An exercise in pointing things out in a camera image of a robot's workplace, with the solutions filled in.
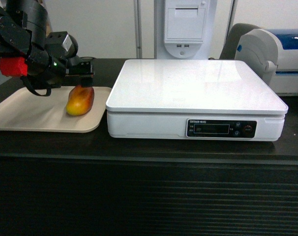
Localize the white receipt printer terminal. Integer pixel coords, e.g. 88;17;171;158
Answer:
154;0;217;59

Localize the grey vertical pole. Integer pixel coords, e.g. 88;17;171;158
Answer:
133;0;143;59

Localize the white checkout scale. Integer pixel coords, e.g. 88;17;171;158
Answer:
106;59;288;141

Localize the beige plastic tray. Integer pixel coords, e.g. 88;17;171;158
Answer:
0;86;111;133

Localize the red yellow mango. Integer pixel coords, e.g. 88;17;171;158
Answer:
66;85;94;116

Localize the black slatted checkout counter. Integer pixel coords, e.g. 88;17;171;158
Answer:
0;58;298;236

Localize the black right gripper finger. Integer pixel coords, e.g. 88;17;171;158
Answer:
80;78;93;88

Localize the white blue label printer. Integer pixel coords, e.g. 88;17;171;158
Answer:
235;29;298;96

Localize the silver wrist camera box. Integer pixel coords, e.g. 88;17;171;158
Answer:
45;31;76;52

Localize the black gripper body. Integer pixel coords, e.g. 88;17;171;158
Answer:
44;34;94;83

